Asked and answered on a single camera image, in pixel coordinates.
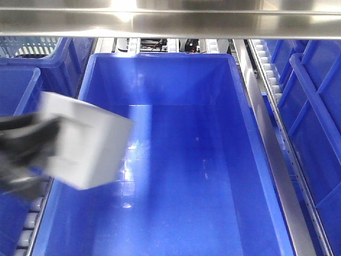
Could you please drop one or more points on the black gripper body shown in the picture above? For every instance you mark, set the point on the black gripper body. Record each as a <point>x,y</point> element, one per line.
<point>20,181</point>

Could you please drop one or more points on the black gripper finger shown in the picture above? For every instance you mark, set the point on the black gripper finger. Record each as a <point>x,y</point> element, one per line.
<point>21,149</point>
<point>27,123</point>

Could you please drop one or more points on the gray square foam base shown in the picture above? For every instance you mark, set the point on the gray square foam base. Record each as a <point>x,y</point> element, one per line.
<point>90,145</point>

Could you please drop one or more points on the blue bin left of target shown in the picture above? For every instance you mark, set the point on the blue bin left of target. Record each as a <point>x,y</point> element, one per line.
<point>20,94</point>

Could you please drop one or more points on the blue bin with white basket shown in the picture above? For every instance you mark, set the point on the blue bin with white basket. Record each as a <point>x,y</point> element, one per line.
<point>61,71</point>

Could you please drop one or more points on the large blue target bin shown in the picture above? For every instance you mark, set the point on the large blue target bin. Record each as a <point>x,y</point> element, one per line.
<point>195,179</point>

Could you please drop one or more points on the blue bin right side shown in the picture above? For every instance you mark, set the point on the blue bin right side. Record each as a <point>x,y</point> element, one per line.
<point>308,75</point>

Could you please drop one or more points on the white plastic basket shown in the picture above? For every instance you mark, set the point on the white plastic basket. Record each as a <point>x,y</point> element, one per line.
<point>27,47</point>

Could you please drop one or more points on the stainless steel shelf beam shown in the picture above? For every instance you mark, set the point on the stainless steel shelf beam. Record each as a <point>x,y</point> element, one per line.
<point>173,19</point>

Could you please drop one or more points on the steel roller rail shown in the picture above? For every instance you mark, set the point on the steel roller rail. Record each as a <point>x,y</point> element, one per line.
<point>260,78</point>

